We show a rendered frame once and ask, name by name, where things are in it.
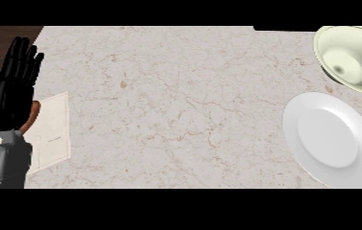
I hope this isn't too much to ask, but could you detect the white plate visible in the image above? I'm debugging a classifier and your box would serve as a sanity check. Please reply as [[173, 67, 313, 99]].
[[281, 91, 362, 189]]

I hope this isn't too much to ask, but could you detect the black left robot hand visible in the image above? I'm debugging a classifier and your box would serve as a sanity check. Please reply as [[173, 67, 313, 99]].
[[0, 36, 46, 132]]

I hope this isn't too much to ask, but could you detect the pale green bowl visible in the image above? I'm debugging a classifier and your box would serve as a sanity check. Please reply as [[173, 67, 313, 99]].
[[313, 26, 362, 93]]

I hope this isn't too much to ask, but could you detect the cream placemat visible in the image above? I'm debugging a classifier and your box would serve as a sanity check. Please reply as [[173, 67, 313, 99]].
[[24, 91, 72, 176]]

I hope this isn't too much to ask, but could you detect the brown round object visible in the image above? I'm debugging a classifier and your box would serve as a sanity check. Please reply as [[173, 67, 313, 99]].
[[18, 101, 43, 135]]

